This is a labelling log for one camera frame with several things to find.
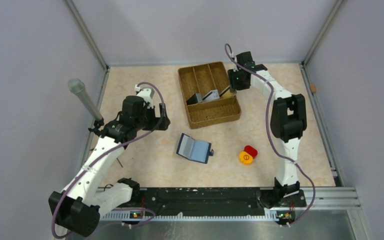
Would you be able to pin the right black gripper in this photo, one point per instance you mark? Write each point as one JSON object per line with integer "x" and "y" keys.
{"x": 234, "y": 86}

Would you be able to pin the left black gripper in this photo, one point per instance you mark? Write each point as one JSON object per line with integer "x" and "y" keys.
{"x": 158, "y": 123}

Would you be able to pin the woven brown divided tray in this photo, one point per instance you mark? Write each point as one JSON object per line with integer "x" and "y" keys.
{"x": 204, "y": 78}

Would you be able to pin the dark grey credit card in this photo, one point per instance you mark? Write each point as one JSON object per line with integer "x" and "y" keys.
{"x": 194, "y": 99}

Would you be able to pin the navy blue card holder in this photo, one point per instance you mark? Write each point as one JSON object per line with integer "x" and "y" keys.
{"x": 194, "y": 150}

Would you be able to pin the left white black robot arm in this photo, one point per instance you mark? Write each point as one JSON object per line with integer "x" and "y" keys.
{"x": 78, "y": 208}

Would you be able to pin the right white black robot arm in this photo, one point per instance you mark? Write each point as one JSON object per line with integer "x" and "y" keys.
{"x": 285, "y": 115}

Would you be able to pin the gold card in tray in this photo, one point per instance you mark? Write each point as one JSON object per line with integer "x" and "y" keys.
{"x": 228, "y": 92}

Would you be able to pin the silver card in tray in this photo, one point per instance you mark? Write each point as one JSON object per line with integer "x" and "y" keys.
{"x": 211, "y": 96}

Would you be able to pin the red toy block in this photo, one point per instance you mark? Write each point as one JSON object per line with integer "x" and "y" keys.
{"x": 251, "y": 151}

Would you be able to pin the small brown block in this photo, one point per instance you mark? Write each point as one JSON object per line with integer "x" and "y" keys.
{"x": 312, "y": 88}

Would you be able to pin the yellow round toy block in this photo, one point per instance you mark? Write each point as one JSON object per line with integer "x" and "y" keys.
{"x": 245, "y": 158}

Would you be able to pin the grey microphone on tripod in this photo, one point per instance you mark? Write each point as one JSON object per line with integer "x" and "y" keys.
{"x": 78, "y": 88}

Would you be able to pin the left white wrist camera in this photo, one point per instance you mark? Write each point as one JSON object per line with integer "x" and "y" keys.
{"x": 146, "y": 93}

